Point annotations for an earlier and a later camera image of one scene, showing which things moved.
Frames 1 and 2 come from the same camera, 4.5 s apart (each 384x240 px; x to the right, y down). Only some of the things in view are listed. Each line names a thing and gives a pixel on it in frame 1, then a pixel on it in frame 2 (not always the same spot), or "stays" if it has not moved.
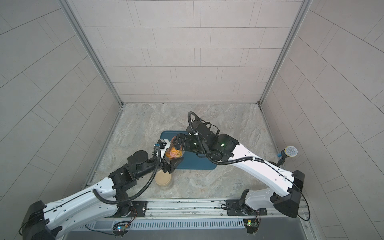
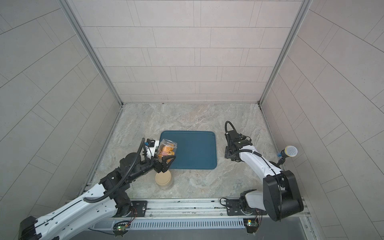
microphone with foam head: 289,151 stays
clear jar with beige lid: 163,180 stays
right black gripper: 187,145 to 227,153
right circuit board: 251,224 stays
